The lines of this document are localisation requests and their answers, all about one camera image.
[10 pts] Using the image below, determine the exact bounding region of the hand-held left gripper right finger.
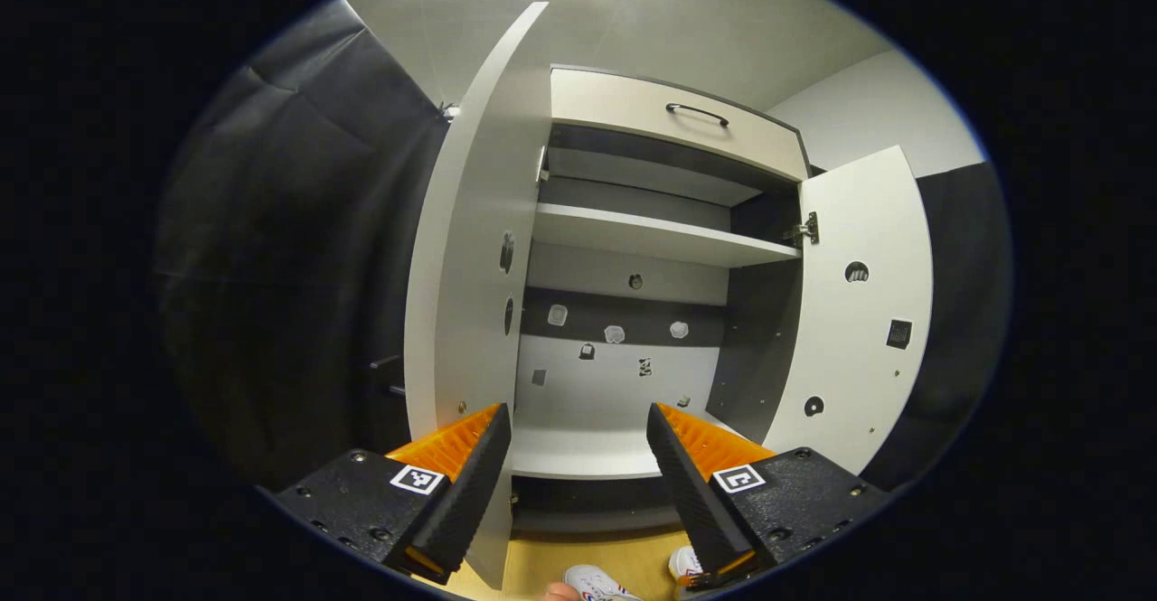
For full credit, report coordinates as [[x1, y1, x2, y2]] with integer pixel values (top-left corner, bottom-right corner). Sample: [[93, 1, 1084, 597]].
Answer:
[[645, 401, 891, 588]]

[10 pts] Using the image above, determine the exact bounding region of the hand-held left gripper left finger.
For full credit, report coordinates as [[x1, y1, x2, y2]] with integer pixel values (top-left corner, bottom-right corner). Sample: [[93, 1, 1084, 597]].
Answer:
[[271, 402, 513, 586]]

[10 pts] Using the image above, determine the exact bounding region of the white shoe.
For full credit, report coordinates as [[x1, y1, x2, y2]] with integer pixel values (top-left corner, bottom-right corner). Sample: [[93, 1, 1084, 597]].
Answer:
[[669, 545, 715, 593], [562, 565, 643, 601]]

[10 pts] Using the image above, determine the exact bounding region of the white shoe cabinet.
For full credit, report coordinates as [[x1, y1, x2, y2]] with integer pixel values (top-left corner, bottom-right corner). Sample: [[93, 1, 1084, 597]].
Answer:
[[511, 63, 814, 534]]

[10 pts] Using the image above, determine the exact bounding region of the white shoe cabinet door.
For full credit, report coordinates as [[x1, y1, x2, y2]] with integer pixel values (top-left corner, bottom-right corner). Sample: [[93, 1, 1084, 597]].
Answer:
[[764, 145, 934, 475], [403, 2, 552, 591]]

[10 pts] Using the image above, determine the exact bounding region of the white cabinet shelf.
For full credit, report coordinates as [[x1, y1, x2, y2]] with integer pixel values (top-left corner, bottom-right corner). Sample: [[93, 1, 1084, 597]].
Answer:
[[533, 202, 804, 269]]

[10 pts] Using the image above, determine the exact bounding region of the white cabinet drawer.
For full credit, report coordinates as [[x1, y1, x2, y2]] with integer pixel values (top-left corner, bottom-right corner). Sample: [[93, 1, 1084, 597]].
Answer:
[[550, 65, 812, 183]]

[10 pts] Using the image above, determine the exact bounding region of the black backdrop cloth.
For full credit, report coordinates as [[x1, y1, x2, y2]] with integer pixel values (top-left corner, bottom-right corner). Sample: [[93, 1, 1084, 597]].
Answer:
[[154, 0, 451, 493], [859, 161, 1013, 493]]

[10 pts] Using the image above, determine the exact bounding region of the black door handle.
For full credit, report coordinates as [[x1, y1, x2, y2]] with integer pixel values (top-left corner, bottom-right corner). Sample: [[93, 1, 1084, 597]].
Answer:
[[369, 355, 408, 399]]

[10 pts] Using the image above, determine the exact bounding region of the black drawer handle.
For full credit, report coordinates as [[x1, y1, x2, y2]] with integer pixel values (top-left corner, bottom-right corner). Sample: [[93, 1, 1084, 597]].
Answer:
[[666, 102, 730, 128]]

